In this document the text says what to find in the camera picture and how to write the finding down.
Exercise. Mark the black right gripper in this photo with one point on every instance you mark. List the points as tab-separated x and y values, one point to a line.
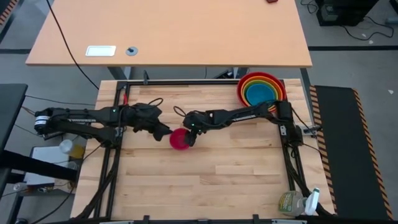
199	121

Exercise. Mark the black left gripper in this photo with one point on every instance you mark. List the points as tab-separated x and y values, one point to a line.
143	116

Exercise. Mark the small pink plastic bowl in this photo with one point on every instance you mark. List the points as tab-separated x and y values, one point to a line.
178	140

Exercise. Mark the stack of rainbow nested bowls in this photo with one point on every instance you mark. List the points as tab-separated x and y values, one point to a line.
238	93

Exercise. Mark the orange plastic bowl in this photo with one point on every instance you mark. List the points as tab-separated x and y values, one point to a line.
242	87

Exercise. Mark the lime green plastic bowl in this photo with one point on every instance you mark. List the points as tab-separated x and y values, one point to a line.
245	85

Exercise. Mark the teal plastic bowl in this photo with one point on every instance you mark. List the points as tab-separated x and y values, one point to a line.
259	93

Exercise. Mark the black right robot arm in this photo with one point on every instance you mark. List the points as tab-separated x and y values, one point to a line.
242	116

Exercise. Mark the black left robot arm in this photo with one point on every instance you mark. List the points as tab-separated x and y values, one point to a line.
93	115

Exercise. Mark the grey round desk grommet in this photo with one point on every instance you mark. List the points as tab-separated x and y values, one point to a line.
132	51

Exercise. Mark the clear plastic bottle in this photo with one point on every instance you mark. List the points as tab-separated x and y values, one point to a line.
71	148

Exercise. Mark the white rectangular desk plate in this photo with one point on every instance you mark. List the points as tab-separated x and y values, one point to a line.
100	51

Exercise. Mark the light wooden desk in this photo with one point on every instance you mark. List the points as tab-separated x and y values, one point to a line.
174	31

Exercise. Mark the grey power strip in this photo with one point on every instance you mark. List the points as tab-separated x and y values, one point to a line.
311	129

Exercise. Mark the spray bottle with white trigger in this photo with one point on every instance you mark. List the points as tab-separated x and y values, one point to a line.
295	202

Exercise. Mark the white box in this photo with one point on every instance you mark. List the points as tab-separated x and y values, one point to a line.
43	161

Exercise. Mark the black side table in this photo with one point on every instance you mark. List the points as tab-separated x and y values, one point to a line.
11	105

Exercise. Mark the black hazard-striped floor mat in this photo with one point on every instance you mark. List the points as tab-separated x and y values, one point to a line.
345	149

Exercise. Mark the small red object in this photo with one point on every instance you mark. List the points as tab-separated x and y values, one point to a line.
272	1

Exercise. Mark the black equipment box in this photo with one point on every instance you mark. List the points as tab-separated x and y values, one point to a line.
345	12

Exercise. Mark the black table rig frame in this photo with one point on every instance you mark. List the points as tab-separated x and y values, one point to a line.
115	161

